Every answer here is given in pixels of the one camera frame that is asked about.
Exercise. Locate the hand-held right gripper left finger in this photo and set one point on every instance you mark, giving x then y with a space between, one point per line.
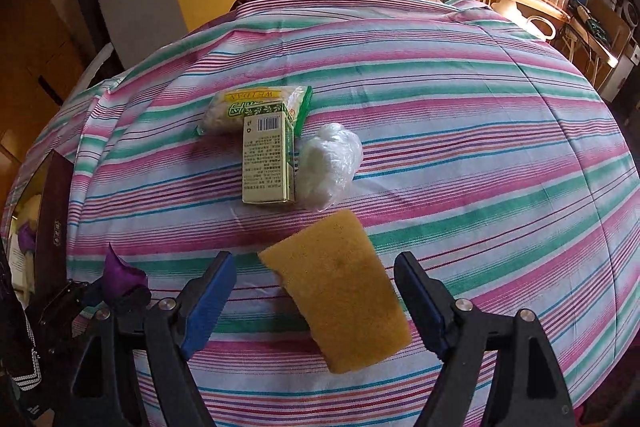
207 302

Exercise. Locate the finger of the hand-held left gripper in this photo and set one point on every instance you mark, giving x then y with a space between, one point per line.
70 302

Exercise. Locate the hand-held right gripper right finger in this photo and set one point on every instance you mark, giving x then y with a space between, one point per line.
425 302

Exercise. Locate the purple snack packet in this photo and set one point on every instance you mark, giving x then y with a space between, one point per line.
26 239
122 277

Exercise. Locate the yellow sponge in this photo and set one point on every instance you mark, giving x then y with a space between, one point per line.
340 292

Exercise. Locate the dark brown box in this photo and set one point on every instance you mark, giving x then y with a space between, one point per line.
52 217

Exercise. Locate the large clear plastic wrap ball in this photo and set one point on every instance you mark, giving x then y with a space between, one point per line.
325 167

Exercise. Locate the green carton box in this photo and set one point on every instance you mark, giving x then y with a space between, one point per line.
267 157

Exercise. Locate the striped bed sheet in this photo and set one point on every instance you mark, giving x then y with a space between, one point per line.
475 132

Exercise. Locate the yellow snack packet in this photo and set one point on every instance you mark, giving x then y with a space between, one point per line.
220 112

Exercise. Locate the wooden wardrobe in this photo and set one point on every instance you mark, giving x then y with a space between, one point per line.
35 57

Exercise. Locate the cardboard box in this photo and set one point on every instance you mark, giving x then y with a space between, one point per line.
607 22

